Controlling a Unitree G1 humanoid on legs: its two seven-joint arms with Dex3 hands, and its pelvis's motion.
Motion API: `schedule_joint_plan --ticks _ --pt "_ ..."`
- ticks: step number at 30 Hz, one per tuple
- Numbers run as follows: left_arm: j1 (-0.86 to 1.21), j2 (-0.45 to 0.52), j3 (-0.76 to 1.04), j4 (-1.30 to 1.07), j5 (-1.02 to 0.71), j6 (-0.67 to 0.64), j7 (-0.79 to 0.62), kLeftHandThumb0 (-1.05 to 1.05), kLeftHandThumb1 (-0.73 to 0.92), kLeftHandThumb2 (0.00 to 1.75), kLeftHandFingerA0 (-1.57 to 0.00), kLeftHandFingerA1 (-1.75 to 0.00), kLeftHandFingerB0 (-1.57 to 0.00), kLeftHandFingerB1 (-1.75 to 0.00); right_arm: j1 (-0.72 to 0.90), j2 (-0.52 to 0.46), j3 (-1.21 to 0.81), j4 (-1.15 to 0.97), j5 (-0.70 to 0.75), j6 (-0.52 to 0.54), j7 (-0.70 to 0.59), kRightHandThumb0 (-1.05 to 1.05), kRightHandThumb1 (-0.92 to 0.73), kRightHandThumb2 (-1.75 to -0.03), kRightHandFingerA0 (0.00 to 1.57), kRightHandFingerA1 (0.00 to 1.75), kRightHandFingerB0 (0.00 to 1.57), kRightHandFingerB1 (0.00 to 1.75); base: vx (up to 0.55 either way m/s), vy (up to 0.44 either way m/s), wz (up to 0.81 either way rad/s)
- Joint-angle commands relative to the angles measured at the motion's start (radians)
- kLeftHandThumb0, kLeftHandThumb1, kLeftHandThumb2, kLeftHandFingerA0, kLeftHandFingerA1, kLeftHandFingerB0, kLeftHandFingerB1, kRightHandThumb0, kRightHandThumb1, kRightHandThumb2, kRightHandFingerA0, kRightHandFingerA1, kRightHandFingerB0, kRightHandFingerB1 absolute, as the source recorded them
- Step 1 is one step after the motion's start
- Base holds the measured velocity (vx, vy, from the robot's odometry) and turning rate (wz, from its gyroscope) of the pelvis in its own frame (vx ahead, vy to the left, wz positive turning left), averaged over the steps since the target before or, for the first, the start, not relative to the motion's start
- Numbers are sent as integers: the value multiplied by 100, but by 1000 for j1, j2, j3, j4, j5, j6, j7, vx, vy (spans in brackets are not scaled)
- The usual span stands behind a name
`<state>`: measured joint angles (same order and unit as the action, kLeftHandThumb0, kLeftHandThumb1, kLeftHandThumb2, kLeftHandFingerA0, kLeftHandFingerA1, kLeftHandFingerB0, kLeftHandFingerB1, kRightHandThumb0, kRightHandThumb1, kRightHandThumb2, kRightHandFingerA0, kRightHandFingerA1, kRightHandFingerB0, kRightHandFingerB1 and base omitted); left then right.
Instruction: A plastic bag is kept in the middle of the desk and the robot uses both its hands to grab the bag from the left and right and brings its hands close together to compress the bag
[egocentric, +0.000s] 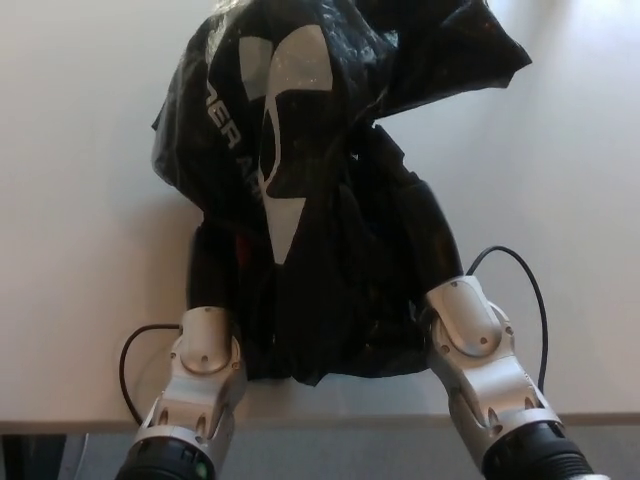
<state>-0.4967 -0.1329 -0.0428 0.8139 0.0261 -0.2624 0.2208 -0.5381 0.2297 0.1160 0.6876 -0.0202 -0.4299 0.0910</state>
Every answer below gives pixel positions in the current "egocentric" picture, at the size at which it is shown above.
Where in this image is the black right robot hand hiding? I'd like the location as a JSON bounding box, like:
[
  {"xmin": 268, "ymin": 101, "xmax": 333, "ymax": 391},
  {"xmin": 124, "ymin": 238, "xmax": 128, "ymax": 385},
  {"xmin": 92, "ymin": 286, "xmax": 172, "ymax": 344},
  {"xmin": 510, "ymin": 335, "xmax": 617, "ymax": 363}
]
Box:
[{"xmin": 402, "ymin": 180, "xmax": 468, "ymax": 303}]

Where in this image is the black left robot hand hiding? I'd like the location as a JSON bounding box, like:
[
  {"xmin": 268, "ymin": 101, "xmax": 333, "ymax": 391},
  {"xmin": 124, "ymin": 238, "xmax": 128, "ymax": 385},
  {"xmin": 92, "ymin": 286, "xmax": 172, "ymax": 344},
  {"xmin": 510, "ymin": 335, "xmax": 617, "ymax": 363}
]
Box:
[{"xmin": 185, "ymin": 224, "xmax": 242, "ymax": 315}]

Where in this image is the black Under Armour plastic bag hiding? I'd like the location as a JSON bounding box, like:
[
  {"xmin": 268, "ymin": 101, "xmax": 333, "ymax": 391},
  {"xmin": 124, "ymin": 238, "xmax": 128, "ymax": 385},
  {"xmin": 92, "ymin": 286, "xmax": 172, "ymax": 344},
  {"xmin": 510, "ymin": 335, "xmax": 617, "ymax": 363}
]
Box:
[{"xmin": 151, "ymin": 0, "xmax": 533, "ymax": 389}]

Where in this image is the dark desk leg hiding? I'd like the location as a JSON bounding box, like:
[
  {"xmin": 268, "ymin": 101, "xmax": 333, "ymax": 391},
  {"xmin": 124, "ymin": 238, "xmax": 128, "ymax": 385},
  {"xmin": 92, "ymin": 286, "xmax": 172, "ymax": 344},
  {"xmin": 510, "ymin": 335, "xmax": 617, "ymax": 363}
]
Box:
[{"xmin": 0, "ymin": 433, "xmax": 70, "ymax": 480}]

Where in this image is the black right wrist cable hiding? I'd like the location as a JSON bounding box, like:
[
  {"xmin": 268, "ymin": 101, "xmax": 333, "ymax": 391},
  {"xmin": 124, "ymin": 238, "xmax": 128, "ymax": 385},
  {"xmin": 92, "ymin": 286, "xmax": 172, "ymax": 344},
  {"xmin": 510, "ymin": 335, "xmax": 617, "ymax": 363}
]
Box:
[{"xmin": 466, "ymin": 245, "xmax": 550, "ymax": 387}]

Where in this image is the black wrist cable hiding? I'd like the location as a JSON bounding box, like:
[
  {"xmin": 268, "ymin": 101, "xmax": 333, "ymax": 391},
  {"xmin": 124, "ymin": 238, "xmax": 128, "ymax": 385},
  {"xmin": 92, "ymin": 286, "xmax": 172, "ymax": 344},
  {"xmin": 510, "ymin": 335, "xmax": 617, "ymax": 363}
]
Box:
[
  {"xmin": 118, "ymin": 324, "xmax": 184, "ymax": 427},
  {"xmin": 466, "ymin": 245, "xmax": 550, "ymax": 387}
]

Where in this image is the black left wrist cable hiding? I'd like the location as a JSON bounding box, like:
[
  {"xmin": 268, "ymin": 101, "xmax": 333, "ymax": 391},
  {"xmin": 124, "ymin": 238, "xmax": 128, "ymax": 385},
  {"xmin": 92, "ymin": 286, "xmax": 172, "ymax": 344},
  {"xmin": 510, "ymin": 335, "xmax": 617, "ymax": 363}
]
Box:
[{"xmin": 118, "ymin": 324, "xmax": 184, "ymax": 427}]

